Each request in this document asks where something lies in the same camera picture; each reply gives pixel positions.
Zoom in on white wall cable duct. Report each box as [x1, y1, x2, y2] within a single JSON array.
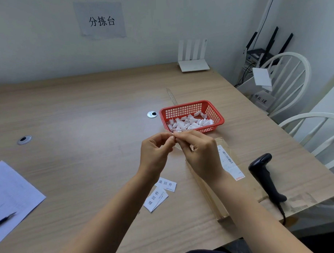
[[254, 0, 280, 50]]

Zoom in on paper wall sign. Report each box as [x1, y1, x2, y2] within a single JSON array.
[[73, 0, 127, 41]]

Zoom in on white handwritten sign box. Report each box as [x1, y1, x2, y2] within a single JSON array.
[[250, 89, 277, 112]]

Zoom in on blank white card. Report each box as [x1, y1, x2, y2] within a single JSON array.
[[252, 66, 273, 93]]

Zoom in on white wooden chair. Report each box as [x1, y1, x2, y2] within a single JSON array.
[[278, 111, 334, 181], [256, 51, 313, 119]]

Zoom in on red plastic mesh basket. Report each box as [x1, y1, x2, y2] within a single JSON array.
[[158, 99, 225, 135]]

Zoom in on person's left forearm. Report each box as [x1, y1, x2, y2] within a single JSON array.
[[50, 169, 164, 253]]

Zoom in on black pen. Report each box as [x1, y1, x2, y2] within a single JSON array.
[[0, 212, 17, 228]]

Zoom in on black barcode scanner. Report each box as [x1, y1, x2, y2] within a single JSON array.
[[247, 152, 288, 205]]

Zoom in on brown cardboard parcel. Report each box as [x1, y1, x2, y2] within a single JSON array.
[[183, 135, 270, 222]]

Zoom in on white paper sheet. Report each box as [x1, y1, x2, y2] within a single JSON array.
[[0, 159, 48, 246]]

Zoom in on person's right forearm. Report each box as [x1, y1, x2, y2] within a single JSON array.
[[203, 169, 315, 253]]

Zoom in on person's left hand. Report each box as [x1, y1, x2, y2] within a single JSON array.
[[137, 131, 178, 179]]

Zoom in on pile of white folded slips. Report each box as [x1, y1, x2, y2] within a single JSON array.
[[167, 110, 215, 133]]

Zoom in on black scanner cable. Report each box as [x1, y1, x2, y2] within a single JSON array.
[[277, 201, 287, 226]]

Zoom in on black cables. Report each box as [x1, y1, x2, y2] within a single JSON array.
[[233, 61, 258, 88]]

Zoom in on white printed label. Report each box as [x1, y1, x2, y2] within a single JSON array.
[[154, 176, 178, 194], [142, 186, 170, 214]]

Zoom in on black router with antennas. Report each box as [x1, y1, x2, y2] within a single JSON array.
[[244, 26, 295, 69]]

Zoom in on white shipping label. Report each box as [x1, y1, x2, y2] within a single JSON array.
[[217, 144, 246, 182]]

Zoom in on clear plastic ruler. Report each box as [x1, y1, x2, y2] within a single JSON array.
[[166, 88, 179, 106]]

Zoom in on person's right hand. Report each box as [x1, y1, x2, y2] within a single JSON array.
[[174, 129, 227, 184]]

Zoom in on white router with antennas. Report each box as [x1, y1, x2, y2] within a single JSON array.
[[176, 38, 211, 73]]

